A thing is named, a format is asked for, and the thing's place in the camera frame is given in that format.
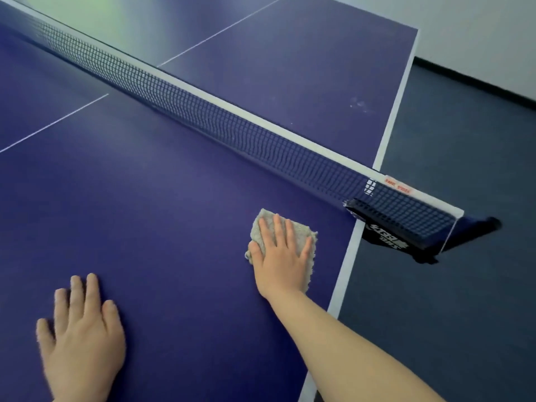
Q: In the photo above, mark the person's right hand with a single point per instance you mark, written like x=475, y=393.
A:
x=280, y=267

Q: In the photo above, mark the person's left hand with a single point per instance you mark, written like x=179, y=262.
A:
x=83, y=351

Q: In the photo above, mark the grey cleaning cloth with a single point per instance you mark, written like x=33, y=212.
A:
x=303, y=230

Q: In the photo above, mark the person's right forearm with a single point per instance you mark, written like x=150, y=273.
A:
x=347, y=351

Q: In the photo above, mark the dark blue table tennis net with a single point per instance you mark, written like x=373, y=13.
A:
x=251, y=138

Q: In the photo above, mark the blue table tennis table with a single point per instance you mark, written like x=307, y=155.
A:
x=146, y=226

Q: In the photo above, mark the black net post clamp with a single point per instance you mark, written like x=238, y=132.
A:
x=385, y=237

